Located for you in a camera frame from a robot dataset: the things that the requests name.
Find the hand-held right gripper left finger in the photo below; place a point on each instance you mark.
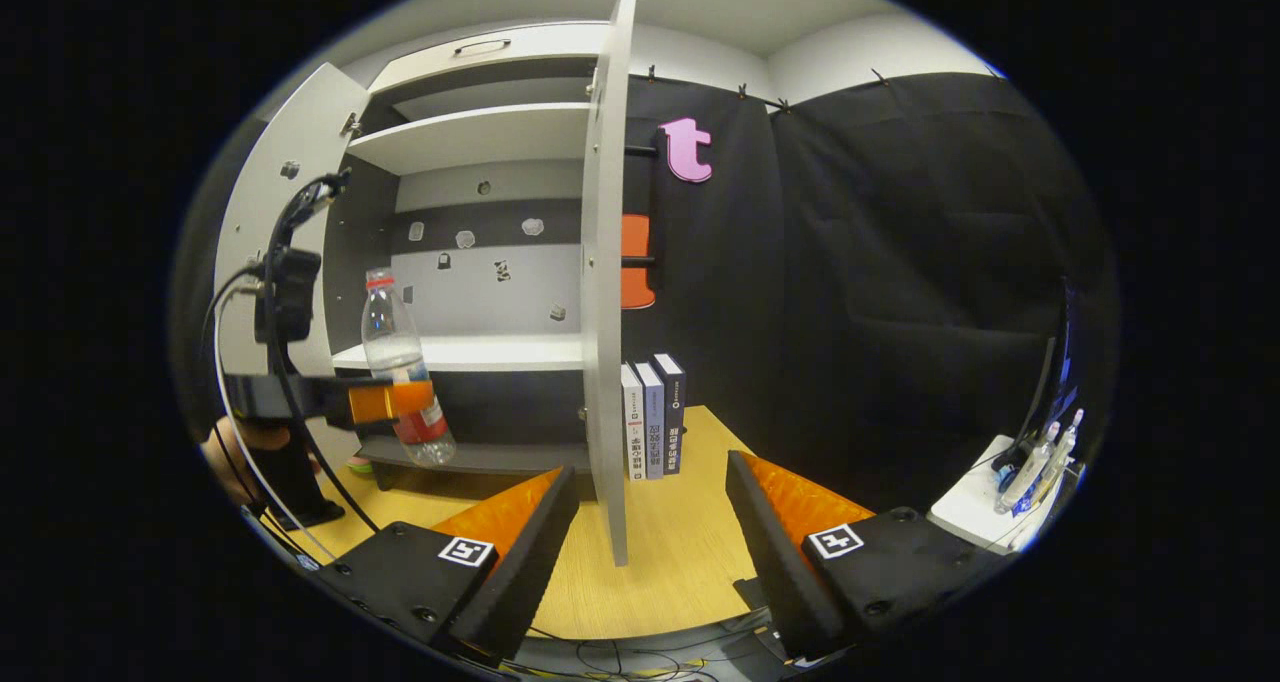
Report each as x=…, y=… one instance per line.
x=535, y=572

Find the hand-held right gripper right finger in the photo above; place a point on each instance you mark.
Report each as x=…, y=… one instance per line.
x=775, y=572

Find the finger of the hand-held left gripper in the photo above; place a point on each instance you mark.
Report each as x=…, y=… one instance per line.
x=375, y=402

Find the clear plastic bottle red label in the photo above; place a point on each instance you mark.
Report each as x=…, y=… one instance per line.
x=385, y=337

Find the white cabinet door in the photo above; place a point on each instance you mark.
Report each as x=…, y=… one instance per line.
x=605, y=362
x=250, y=222

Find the small green object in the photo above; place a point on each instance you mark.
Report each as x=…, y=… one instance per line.
x=362, y=465

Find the white open cabinet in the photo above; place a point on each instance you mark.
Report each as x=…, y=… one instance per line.
x=470, y=352

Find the white book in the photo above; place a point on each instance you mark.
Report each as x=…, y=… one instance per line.
x=632, y=432

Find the dark navy book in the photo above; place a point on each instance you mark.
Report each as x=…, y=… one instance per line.
x=674, y=412

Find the white side table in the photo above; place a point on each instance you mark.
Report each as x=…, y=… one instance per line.
x=965, y=512

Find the black backdrop cloth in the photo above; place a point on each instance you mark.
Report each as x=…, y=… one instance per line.
x=900, y=312

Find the white cabinet drawer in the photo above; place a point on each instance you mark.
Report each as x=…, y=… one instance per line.
x=480, y=67

